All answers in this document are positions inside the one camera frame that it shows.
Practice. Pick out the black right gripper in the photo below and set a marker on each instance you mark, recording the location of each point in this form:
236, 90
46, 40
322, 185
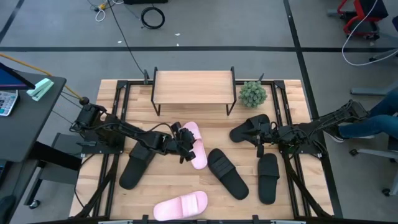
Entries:
270, 134

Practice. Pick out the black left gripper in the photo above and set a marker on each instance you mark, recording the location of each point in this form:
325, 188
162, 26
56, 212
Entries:
178, 141

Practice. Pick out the black slide sandal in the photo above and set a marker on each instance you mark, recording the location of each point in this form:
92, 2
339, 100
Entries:
268, 180
228, 175
133, 174
241, 132

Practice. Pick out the pink slide sandal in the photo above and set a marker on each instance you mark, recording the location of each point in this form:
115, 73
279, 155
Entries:
180, 206
200, 155

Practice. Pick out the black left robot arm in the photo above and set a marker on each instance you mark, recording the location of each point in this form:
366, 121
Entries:
130, 132

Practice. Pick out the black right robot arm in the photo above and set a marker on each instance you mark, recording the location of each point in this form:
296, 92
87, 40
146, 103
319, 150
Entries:
326, 121

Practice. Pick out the wooden shelf with black legs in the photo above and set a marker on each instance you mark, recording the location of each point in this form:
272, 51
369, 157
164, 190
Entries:
192, 87

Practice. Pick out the green artificial plant ball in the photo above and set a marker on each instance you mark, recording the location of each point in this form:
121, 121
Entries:
252, 94

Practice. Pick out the person's shoe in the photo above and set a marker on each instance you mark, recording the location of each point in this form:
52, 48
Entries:
333, 133

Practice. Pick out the black ball knob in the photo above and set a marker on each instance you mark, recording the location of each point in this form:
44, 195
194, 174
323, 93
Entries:
84, 100

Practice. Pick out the person's leg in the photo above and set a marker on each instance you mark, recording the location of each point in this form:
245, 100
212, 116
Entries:
373, 126
387, 105

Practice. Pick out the grey office chair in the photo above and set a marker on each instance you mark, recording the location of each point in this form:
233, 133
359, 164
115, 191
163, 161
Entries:
376, 153

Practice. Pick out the grey table foot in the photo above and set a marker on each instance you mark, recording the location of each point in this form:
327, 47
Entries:
371, 91

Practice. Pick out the black box on floor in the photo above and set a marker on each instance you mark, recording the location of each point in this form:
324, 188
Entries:
146, 1

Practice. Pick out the grey furniture leg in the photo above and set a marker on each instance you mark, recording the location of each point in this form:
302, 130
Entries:
384, 55

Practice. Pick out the red and black cart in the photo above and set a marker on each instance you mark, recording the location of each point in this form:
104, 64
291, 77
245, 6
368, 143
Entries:
362, 18

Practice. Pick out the mint green stapler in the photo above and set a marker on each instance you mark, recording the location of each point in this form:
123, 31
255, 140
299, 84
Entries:
40, 89

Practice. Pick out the yellow plug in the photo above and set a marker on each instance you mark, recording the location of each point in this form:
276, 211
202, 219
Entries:
102, 6

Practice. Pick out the black side desk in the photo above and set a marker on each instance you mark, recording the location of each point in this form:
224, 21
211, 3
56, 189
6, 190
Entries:
28, 124

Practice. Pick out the grey desk calculator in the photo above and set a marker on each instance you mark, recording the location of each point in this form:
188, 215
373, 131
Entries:
7, 102

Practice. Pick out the dark tablet screen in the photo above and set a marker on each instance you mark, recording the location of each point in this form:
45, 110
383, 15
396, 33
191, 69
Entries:
12, 79

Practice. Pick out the black frame clamp post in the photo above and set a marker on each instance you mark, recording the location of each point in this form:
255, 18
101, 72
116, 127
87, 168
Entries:
145, 77
261, 77

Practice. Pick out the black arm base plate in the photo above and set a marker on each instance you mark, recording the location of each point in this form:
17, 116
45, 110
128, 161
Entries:
93, 150
309, 151

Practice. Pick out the black aluminium table frame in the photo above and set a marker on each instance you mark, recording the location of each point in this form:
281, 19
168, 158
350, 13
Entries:
119, 102

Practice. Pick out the silver frame bracket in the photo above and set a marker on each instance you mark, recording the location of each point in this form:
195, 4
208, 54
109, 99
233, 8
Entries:
287, 222
115, 222

